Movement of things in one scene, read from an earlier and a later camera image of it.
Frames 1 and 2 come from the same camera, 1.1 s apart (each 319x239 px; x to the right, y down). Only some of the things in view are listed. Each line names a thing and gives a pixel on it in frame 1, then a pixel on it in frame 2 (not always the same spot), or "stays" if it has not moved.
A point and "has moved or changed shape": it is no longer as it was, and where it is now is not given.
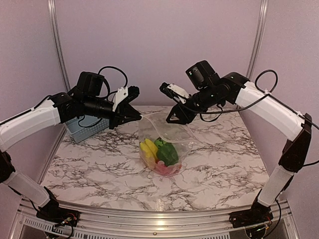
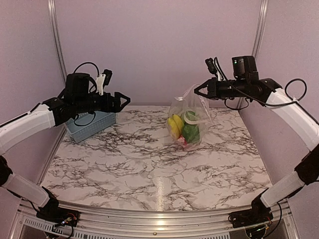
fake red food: [167, 170] -> [182, 140]
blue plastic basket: [85, 125] stays
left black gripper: [124, 109] -> [115, 107]
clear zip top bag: [163, 145] has moved or changed shape
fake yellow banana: [149, 151] -> [176, 126]
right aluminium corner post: [263, 13] stays
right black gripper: [185, 116] -> [213, 92]
